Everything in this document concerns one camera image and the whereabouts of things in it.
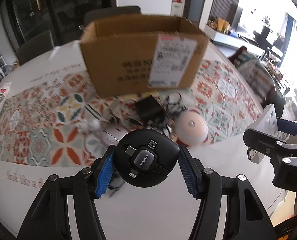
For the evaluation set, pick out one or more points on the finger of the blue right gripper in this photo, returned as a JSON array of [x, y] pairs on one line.
[[286, 126]]

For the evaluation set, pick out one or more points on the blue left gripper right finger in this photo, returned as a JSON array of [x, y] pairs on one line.
[[191, 173]]

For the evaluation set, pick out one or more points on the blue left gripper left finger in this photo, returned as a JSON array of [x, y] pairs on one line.
[[103, 174]]

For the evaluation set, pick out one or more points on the black clip device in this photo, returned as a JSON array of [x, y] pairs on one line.
[[115, 183]]

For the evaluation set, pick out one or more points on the white usb plug adapter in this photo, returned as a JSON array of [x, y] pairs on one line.
[[261, 136]]

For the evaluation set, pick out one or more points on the black round cable hub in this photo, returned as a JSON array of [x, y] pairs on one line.
[[145, 157]]

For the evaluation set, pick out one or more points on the white figurine keychain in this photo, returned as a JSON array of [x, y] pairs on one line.
[[86, 126]]

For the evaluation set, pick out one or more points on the pink round night light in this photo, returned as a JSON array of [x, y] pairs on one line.
[[191, 128]]

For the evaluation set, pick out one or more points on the black power adapter with cable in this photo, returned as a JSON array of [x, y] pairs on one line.
[[159, 115]]

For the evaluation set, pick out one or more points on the wooden chair with striped cloth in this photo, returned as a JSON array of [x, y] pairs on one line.
[[258, 79]]

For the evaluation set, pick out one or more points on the patterned tablecloth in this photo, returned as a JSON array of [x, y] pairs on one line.
[[39, 136]]

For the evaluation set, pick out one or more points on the brown cardboard box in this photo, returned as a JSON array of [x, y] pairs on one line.
[[129, 54]]

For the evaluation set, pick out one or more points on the left black dining chair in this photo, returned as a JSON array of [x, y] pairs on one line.
[[34, 47]]

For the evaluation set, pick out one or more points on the black dining chair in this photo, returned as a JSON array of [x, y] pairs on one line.
[[107, 12], [34, 47]]

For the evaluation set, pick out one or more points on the right black dining chair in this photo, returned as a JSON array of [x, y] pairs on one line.
[[107, 12]]

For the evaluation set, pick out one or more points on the black glass sliding door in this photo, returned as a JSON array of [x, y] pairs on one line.
[[25, 19]]

